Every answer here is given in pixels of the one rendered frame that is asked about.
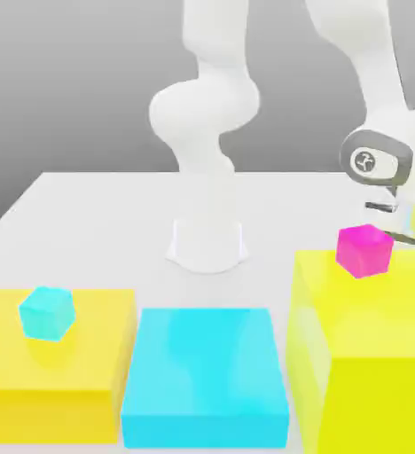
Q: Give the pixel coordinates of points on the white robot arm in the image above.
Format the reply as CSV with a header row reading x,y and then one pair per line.
x,y
200,113

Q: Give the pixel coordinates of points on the small magenta cube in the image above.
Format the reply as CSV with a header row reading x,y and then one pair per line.
x,y
363,252

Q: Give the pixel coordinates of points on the small cyan cube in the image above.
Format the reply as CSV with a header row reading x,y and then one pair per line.
x,y
46,315

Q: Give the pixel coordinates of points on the large lemon yellow box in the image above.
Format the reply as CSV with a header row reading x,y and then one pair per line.
x,y
370,354

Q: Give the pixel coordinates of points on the large cyan box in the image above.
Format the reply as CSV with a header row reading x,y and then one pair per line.
x,y
204,376

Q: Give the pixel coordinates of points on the large golden yellow box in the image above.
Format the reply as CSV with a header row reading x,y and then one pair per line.
x,y
69,372

